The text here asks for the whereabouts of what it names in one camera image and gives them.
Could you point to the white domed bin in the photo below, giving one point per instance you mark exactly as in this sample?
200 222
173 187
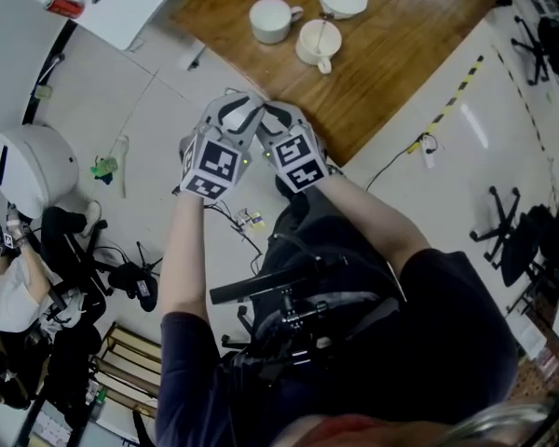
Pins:
32 166

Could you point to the person's right forearm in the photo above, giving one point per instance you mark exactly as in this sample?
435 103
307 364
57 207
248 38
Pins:
377 221

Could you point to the red drink can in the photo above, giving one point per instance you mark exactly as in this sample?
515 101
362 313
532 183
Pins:
65 5

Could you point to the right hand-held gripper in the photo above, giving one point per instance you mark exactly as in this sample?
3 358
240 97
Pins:
298 156

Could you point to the white desk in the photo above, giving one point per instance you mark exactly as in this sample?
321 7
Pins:
121 17

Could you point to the person's black trousers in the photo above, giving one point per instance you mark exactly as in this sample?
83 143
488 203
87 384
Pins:
326 235

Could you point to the person's dark shirt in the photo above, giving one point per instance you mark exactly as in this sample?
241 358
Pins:
447 342

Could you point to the white cup with spoon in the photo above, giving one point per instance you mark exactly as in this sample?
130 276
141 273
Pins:
309 49

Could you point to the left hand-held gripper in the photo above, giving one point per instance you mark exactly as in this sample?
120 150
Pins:
212 156

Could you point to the black chest camera rig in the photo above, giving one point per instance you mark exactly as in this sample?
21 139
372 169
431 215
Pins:
293 315

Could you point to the metal spoon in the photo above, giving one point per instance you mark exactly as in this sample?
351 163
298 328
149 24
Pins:
322 31

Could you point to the person's left forearm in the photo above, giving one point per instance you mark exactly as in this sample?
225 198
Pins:
184 259

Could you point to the small paper trash wrappers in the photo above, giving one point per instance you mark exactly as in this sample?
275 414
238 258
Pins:
250 218

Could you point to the black office chair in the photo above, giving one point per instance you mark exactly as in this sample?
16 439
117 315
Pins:
517 240
554 44

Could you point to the white power strip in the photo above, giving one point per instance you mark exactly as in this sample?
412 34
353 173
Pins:
428 149

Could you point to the green trash piece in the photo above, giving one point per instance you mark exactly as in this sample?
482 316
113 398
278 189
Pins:
104 168

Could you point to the wooden crate shelf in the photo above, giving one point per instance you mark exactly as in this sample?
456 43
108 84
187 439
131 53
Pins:
130 366

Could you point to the yellow black hazard tape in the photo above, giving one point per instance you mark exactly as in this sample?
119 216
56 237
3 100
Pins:
456 93

